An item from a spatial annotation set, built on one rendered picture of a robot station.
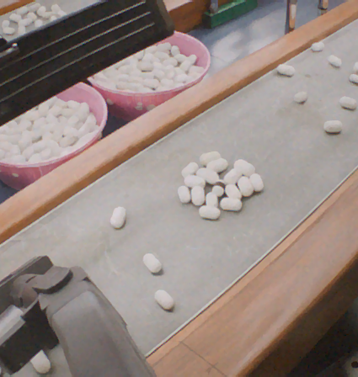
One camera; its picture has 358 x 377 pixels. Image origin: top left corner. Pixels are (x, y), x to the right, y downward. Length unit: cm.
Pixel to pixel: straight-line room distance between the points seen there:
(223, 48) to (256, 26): 16
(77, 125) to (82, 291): 63
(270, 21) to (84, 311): 123
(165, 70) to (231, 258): 51
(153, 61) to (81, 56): 62
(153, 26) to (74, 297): 36
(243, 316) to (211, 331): 5
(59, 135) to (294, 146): 43
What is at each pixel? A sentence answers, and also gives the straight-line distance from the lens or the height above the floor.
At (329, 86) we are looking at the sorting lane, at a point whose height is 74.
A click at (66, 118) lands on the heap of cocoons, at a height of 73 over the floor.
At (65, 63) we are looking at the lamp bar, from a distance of 68.
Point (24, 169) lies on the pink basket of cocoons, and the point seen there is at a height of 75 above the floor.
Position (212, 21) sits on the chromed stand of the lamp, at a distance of 157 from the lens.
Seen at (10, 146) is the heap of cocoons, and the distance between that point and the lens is 111.
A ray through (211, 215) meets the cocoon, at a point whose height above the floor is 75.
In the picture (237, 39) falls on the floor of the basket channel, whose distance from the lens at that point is 153.
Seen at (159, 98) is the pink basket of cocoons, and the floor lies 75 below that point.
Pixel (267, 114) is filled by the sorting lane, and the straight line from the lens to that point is 116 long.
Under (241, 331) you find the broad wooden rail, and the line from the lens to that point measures 78.
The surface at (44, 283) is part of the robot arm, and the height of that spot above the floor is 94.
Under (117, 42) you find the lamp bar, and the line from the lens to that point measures 72.
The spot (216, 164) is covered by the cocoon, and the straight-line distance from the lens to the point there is 100.
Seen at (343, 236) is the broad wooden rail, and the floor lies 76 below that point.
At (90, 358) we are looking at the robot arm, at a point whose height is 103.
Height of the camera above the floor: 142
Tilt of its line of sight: 43 degrees down
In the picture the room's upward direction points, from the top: straight up
